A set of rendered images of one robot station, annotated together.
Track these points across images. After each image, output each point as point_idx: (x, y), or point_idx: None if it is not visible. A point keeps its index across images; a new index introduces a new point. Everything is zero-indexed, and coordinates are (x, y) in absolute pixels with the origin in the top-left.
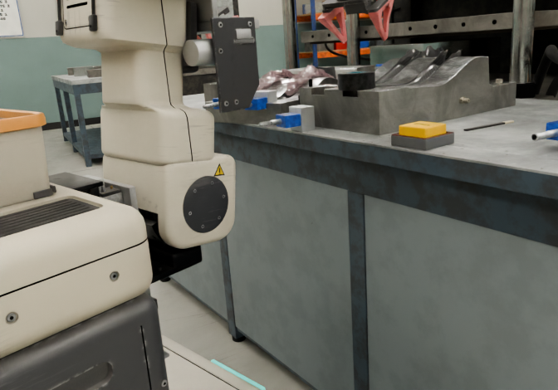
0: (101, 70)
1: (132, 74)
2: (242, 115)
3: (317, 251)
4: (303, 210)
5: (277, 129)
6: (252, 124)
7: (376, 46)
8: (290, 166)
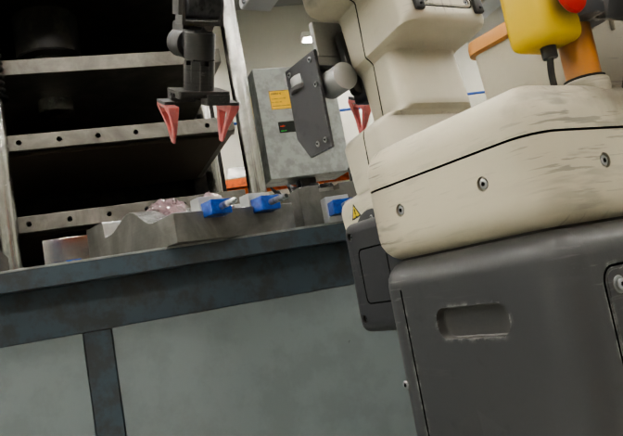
0: (402, 67)
1: (457, 72)
2: (240, 224)
3: (362, 374)
4: (332, 330)
5: (314, 225)
6: (260, 233)
7: (55, 240)
8: (303, 281)
